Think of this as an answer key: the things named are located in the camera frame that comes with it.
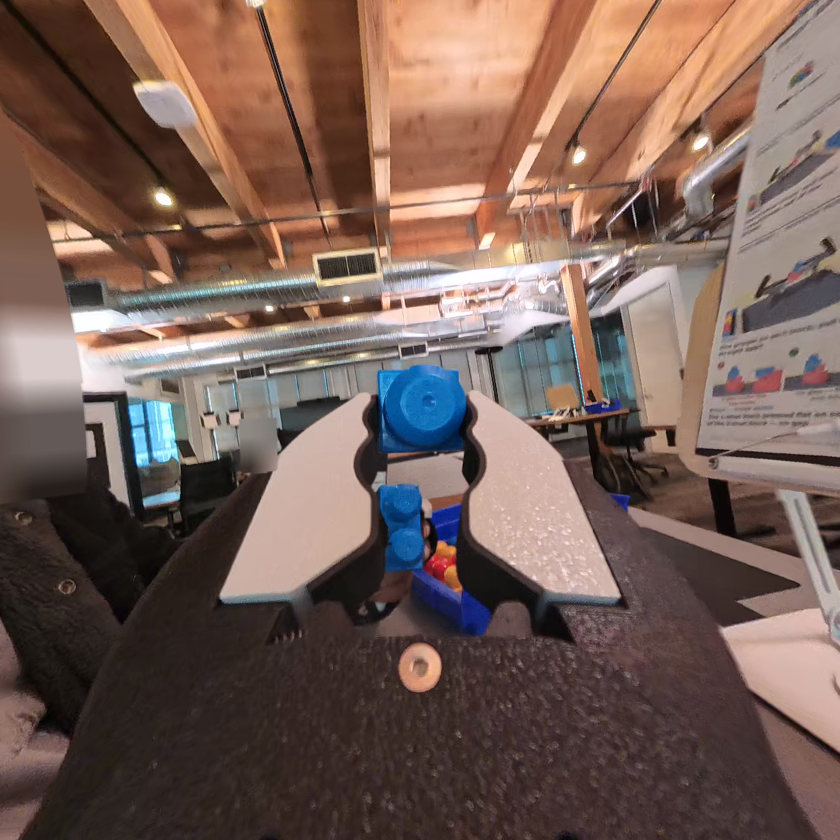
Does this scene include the pile of mega blocks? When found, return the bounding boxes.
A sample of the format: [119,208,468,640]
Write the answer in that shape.
[423,541,464,592]

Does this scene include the white door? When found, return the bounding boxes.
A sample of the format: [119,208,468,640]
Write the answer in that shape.
[622,281,686,431]

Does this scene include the blue bin with block pile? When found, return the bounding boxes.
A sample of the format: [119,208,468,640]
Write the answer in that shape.
[410,493,632,636]

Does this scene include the far wooden desk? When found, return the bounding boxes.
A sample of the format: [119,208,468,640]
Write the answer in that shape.
[525,407,632,490]

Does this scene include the light grey garment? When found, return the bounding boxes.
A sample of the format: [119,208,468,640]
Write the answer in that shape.
[0,617,70,840]

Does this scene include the wooden post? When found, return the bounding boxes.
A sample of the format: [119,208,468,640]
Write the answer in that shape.
[560,262,605,404]

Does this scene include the blue two-stud mega block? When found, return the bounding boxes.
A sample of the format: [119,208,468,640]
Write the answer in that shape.
[379,484,425,572]

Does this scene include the white ceiling access point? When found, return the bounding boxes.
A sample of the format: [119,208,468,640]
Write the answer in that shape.
[133,80,199,130]

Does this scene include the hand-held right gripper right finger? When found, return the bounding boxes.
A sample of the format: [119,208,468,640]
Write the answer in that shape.
[458,390,622,608]

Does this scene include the blue one-stud mega block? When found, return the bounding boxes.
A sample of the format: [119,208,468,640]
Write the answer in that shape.
[377,366,468,455]

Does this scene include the silver ventilation duct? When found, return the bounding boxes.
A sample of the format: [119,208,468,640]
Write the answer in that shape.
[66,239,627,385]

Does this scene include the printed instruction sheet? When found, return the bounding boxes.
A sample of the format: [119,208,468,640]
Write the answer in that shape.
[696,0,840,467]

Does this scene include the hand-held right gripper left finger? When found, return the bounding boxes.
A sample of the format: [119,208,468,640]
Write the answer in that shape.
[220,392,388,614]

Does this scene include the ceiling air vent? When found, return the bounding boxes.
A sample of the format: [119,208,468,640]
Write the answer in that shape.
[311,248,383,287]

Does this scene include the instruction sheet on white stand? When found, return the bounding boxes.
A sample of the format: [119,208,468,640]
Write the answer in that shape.
[676,0,840,756]

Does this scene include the black office chair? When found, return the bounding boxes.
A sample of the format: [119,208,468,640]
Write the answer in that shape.
[600,410,670,500]

